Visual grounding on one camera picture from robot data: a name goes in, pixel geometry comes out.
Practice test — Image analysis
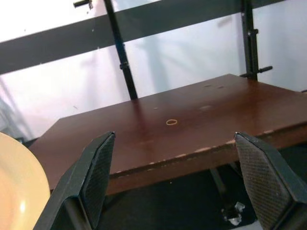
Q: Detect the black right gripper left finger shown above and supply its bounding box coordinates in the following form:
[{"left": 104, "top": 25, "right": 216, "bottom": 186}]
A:
[{"left": 33, "top": 131, "right": 117, "bottom": 230}]

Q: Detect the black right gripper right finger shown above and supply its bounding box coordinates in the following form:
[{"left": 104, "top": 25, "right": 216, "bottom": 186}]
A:
[{"left": 234, "top": 131, "right": 307, "bottom": 230}]

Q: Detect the pale yellow round plate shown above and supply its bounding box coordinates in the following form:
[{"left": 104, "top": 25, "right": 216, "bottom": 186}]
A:
[{"left": 0, "top": 131, "right": 51, "bottom": 230}]

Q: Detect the grey caster wheel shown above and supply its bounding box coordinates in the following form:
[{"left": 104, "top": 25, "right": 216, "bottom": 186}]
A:
[{"left": 220, "top": 202, "right": 243, "bottom": 225}]

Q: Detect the dark brown wooden table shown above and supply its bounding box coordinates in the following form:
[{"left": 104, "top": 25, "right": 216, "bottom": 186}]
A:
[{"left": 28, "top": 73, "right": 307, "bottom": 196}]

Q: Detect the black metal stand pole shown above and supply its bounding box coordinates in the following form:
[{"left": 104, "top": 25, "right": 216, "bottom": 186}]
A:
[
  {"left": 239, "top": 0, "right": 273, "bottom": 80},
  {"left": 104, "top": 0, "right": 139, "bottom": 101}
]

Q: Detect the black metal frame leg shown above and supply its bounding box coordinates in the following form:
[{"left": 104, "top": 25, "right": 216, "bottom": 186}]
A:
[{"left": 210, "top": 167, "right": 228, "bottom": 211}]

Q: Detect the black knob handle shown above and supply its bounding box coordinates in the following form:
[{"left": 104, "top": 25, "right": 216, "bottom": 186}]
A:
[{"left": 73, "top": 0, "right": 93, "bottom": 10}]

